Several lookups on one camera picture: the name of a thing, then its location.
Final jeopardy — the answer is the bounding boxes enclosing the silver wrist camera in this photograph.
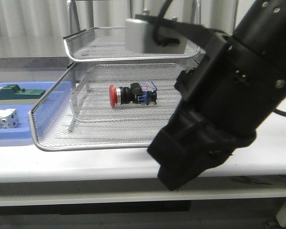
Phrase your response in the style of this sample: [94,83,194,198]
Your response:
[125,14,190,54]

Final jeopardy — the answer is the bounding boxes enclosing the white circuit breaker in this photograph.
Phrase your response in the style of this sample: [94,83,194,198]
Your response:
[0,109,19,129]

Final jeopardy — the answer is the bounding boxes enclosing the red emergency push button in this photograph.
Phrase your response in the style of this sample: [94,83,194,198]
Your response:
[109,82,157,108]

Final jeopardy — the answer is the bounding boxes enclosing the blue plastic tray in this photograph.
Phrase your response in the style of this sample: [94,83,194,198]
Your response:
[0,81,72,146]

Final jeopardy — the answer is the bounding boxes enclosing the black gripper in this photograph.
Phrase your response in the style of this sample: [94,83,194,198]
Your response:
[148,32,286,191]

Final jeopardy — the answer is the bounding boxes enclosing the silver mesh tray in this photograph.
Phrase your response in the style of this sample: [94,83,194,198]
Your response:
[63,27,201,62]
[28,59,197,151]

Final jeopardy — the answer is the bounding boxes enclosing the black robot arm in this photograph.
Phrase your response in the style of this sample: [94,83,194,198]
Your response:
[148,0,286,191]

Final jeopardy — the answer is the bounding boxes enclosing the grey metal rack frame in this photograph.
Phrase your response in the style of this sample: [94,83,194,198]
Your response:
[64,1,199,138]

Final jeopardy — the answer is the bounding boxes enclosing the green terminal block component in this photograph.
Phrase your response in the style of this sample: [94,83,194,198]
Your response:
[0,84,46,105]

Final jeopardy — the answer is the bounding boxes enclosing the grey stone counter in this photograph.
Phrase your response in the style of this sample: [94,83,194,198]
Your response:
[0,56,70,70]

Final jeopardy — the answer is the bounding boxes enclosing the white pleated curtain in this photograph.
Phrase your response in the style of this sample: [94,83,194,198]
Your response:
[0,0,253,58]

